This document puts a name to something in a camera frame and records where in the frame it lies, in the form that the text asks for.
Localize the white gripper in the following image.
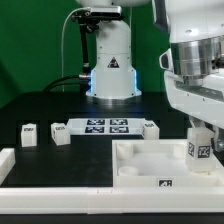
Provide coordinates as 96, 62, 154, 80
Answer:
159, 48, 224, 153

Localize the white U-shaped obstacle fence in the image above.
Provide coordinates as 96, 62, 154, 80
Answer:
0, 144, 224, 214

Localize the white plate with tags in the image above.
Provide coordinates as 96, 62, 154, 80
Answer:
67, 118, 144, 135

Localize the white square tabletop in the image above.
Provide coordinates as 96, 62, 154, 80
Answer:
112, 140, 224, 188

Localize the black cable bundle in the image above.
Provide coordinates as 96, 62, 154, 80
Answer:
41, 74, 91, 93

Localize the black camera on stand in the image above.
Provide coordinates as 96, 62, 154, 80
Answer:
71, 6, 123, 74

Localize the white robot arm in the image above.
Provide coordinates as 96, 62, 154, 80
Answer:
74, 0, 224, 151

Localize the grey white cable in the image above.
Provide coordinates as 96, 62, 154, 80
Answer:
60, 6, 93, 93

